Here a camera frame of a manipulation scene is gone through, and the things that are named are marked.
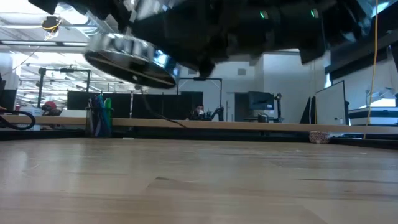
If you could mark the beige wooden desk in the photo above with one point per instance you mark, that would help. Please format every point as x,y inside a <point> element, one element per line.
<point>248,126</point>

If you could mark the whiteboard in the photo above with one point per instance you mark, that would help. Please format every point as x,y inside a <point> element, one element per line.
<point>331,102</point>

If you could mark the black monitor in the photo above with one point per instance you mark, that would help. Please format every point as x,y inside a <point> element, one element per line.
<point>260,100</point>

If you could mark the black metal table frame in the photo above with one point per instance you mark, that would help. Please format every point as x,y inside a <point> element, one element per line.
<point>217,137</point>

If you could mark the black kettle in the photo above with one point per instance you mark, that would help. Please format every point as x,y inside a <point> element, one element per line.
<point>263,117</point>

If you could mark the small patterned box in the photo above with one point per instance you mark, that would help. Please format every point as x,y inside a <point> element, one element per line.
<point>319,137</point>

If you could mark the black background robot arm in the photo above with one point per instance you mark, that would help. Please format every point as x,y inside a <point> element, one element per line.
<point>219,112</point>

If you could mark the blue pen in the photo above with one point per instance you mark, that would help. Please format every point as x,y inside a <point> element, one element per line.
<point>100,112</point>

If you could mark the black partition panels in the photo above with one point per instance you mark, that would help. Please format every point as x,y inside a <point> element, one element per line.
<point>161,105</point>

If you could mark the black ceiling device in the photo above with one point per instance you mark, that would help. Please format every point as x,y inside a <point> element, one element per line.
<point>51,22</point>

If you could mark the black background frame stand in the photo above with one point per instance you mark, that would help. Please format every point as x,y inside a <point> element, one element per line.
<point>199,79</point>
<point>40,87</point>

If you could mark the white and black table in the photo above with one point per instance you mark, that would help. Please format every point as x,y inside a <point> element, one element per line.
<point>373,115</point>

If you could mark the chrome lamp socket base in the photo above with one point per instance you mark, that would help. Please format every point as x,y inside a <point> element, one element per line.
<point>130,67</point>

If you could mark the person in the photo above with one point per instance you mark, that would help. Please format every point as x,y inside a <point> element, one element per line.
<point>50,107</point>
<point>199,112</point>

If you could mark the green marker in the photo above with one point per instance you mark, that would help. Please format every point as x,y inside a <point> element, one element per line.
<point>108,107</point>

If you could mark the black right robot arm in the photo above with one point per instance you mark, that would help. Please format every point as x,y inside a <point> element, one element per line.
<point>286,28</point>

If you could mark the long ceiling light bar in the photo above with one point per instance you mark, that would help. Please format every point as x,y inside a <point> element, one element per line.
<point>31,43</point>

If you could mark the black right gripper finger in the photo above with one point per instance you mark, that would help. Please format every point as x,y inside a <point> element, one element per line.
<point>207,70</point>

